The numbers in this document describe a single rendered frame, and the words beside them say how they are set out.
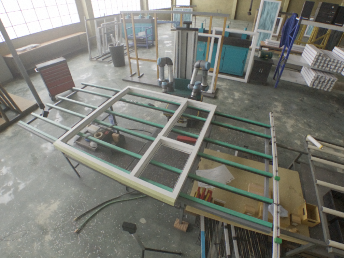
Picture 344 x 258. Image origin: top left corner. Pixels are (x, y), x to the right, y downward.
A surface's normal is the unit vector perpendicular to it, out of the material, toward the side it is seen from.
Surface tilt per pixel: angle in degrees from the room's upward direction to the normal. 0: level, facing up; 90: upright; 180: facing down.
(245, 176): 0
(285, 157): 0
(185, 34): 90
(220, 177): 0
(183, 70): 90
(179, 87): 90
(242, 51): 90
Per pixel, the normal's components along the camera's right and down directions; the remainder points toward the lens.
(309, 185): 0.00, -0.75
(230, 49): -0.40, 0.61
